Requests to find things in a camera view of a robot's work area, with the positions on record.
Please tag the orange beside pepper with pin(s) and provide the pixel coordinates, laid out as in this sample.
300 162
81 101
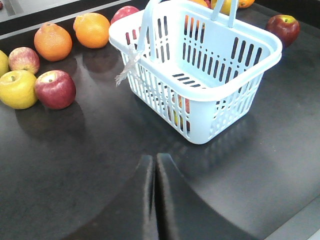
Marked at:
244 4

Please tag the yellow round fruit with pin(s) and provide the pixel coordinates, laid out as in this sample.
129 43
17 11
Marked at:
226 6

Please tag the dark red apple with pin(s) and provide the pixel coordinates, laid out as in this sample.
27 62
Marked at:
55 89

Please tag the orange left of pair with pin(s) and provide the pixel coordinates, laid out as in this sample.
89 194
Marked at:
52 42

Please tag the red green apple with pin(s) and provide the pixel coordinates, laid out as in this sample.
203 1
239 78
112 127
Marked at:
179 115
285 27

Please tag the yellow apple back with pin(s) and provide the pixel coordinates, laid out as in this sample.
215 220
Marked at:
4 63

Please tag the yellow apple front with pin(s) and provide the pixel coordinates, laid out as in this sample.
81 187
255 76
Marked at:
17 89

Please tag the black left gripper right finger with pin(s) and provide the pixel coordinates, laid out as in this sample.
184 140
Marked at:
181 214

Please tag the yellow apple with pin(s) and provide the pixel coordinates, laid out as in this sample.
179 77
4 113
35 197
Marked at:
17 89
4 63

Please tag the small pink red apple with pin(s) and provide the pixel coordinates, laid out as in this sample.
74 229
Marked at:
24 58

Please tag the orange with navel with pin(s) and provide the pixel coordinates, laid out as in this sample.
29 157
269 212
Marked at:
200 2

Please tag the orange right of pair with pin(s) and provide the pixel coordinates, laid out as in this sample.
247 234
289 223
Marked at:
92 30

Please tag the light blue plastic basket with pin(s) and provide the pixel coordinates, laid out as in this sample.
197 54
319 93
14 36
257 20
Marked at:
178 47

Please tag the large red apple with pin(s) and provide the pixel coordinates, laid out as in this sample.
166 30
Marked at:
124 12

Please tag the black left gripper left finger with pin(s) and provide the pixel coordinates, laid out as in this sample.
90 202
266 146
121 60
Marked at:
131 213

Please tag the orange of pair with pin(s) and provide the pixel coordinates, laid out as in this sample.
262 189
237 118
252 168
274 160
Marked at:
52 42
92 30

